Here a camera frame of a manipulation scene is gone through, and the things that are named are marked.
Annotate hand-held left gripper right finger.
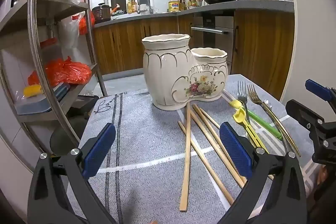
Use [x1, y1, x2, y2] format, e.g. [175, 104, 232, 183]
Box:
[219, 122, 307, 224]

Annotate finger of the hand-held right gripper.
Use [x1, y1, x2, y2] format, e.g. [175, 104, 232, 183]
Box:
[304, 79, 336, 103]
[286, 99, 336, 135]

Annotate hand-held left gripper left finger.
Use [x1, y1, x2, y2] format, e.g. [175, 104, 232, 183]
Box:
[28, 123, 117, 224]

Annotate yellow-headed green plastic utensil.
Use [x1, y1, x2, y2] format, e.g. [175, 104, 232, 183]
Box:
[229, 99, 283, 140]
[233, 112, 269, 155]

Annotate gold utensil with flower end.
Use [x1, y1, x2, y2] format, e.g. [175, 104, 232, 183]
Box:
[263, 99, 301, 157]

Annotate gold metal fork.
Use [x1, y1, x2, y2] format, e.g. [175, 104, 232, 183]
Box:
[247, 84, 292, 148]

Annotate silver metal fork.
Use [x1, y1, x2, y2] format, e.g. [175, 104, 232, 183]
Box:
[237, 81, 252, 130]

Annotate cream floral ceramic utensil holder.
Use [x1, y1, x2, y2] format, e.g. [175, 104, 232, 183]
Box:
[142, 34, 229, 110]

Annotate grey table cloth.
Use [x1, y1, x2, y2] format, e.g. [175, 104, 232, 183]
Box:
[67, 74, 323, 224]

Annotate blue-grey plastic containers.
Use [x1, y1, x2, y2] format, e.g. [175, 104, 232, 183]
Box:
[14, 82, 71, 115]

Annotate large orange plastic bag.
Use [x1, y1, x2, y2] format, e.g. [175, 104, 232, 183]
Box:
[28, 56, 92, 88]

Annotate yellow plastic item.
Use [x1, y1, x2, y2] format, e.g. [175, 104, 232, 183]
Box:
[23, 84, 42, 97]

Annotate stainless steel built-in oven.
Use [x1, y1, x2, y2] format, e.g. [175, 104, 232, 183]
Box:
[190, 10, 235, 75]

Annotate wooden lower kitchen cabinets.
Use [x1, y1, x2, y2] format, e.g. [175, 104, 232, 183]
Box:
[93, 10, 294, 101]

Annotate grey kitchen countertop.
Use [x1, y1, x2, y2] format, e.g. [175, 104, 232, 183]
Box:
[93, 0, 294, 28]

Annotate red plastic box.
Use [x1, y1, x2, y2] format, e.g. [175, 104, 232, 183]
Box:
[39, 38, 58, 48]

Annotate white plastic bag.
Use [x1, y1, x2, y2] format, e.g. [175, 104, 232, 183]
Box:
[58, 13, 80, 50]

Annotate small hanging orange plastic bag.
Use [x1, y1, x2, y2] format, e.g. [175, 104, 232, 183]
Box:
[78, 9, 95, 35]

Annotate dark electric pressure cooker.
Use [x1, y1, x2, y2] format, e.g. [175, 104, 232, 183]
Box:
[91, 3, 112, 24]

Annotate stainless steel shelf rack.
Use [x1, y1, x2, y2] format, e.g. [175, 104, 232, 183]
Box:
[0, 0, 108, 161]

